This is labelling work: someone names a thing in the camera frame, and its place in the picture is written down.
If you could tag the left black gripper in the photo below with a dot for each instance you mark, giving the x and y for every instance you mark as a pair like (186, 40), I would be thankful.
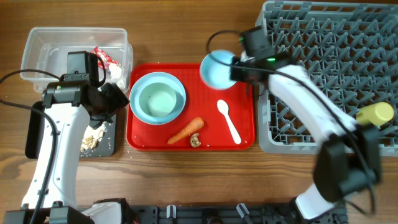
(120, 100)

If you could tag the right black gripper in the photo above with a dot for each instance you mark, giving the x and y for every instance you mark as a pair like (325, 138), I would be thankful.
(234, 73)

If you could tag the white tissue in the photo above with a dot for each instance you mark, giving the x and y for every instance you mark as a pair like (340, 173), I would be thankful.
(115, 70)

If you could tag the rice and food leftovers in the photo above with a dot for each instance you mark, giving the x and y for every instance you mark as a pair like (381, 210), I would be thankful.
(92, 137)

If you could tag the light blue bowl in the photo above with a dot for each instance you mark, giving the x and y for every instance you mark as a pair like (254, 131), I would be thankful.
(216, 75)

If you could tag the red snack wrapper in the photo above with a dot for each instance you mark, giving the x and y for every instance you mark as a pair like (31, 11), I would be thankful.
(107, 60)

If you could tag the pale green bowl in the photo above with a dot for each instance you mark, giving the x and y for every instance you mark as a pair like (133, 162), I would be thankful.
(157, 100)

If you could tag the yellow plastic cup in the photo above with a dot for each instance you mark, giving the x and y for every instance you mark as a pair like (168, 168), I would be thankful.
(376, 114)

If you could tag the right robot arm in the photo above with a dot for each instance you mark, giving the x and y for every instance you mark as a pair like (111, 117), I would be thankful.
(348, 160)

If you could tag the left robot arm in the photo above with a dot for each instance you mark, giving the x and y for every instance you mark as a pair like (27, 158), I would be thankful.
(51, 195)

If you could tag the grey dishwasher rack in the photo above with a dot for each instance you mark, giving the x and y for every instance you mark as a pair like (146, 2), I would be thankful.
(350, 52)

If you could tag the black plastic tray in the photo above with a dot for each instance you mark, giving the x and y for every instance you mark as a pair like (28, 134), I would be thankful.
(107, 146)

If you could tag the white plastic spoon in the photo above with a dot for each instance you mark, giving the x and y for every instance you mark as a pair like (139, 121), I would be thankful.
(223, 108)

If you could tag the light blue plate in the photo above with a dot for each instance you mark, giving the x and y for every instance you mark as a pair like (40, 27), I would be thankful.
(157, 77)

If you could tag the red plastic tray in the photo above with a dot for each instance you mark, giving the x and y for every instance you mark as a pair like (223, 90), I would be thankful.
(201, 102)

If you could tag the clear plastic bin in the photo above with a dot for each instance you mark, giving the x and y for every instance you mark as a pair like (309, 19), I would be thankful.
(47, 49)

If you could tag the orange carrot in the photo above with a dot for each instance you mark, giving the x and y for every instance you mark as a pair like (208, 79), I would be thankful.
(190, 128)

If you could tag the brown food scrap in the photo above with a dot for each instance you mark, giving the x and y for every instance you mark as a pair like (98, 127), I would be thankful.
(194, 141)

